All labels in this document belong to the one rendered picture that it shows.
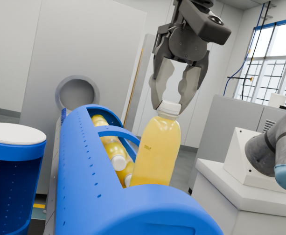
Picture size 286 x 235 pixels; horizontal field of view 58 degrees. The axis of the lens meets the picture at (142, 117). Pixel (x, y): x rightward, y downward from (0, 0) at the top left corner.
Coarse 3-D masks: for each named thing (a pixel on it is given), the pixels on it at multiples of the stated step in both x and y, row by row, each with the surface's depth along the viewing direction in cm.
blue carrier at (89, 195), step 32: (64, 128) 100; (96, 128) 77; (64, 160) 69; (96, 160) 55; (64, 192) 53; (96, 192) 43; (128, 192) 40; (160, 192) 40; (64, 224) 43; (96, 224) 36; (128, 224) 36; (160, 224) 38; (192, 224) 39
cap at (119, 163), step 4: (116, 156) 70; (120, 156) 70; (112, 160) 69; (116, 160) 68; (120, 160) 69; (124, 160) 69; (112, 164) 68; (116, 164) 69; (120, 164) 69; (124, 164) 69; (116, 168) 69; (120, 168) 69; (124, 168) 70
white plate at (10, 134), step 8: (0, 128) 113; (8, 128) 116; (16, 128) 119; (24, 128) 122; (32, 128) 125; (0, 136) 104; (8, 136) 106; (16, 136) 108; (24, 136) 111; (32, 136) 113; (40, 136) 116; (8, 144) 101; (16, 144) 102; (24, 144) 103; (32, 144) 106
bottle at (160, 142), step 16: (160, 112) 45; (160, 128) 44; (176, 128) 45; (144, 144) 45; (160, 144) 44; (176, 144) 45; (144, 160) 45; (160, 160) 44; (144, 176) 45; (160, 176) 45
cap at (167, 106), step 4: (164, 100) 47; (160, 104) 46; (164, 104) 45; (168, 104) 44; (172, 104) 44; (176, 104) 45; (180, 104) 46; (160, 108) 45; (164, 108) 45; (168, 108) 44; (172, 108) 44; (176, 108) 45; (180, 108) 46; (168, 112) 45; (172, 112) 45; (176, 112) 45
